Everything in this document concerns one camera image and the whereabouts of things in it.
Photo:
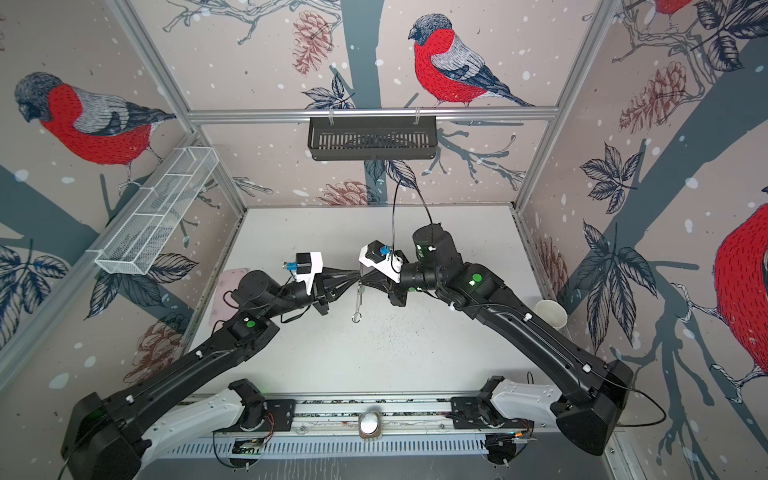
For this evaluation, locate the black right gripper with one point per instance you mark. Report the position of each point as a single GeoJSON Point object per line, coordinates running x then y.
{"type": "Point", "coordinates": [387, 285]}

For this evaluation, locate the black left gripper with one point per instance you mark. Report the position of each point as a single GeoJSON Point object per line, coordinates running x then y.
{"type": "Point", "coordinates": [323, 288]}

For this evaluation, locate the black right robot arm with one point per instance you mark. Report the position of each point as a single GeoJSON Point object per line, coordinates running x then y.
{"type": "Point", "coordinates": [585, 396]}

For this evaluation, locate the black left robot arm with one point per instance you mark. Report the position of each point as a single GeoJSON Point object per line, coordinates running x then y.
{"type": "Point", "coordinates": [114, 437]}

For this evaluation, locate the silver push button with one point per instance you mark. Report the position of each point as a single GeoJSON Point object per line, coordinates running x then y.
{"type": "Point", "coordinates": [370, 425]}

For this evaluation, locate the black hanging basket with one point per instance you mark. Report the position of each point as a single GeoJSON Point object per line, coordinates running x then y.
{"type": "Point", "coordinates": [373, 138]}

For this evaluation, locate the white mug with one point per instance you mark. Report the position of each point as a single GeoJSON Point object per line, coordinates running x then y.
{"type": "Point", "coordinates": [552, 313]}

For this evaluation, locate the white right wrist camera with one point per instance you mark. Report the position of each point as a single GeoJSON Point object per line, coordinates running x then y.
{"type": "Point", "coordinates": [384, 259]}

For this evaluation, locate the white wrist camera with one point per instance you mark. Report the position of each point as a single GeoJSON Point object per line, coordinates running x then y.
{"type": "Point", "coordinates": [384, 259]}
{"type": "Point", "coordinates": [304, 268]}

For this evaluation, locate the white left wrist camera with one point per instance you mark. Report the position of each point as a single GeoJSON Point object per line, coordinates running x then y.
{"type": "Point", "coordinates": [304, 268]}

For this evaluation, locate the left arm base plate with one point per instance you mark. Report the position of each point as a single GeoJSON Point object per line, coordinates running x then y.
{"type": "Point", "coordinates": [270, 415]}

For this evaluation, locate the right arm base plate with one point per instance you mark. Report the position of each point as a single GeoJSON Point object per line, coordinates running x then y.
{"type": "Point", "coordinates": [470, 413]}

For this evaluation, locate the white wire mesh basket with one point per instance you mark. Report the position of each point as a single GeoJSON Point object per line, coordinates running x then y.
{"type": "Point", "coordinates": [142, 236]}

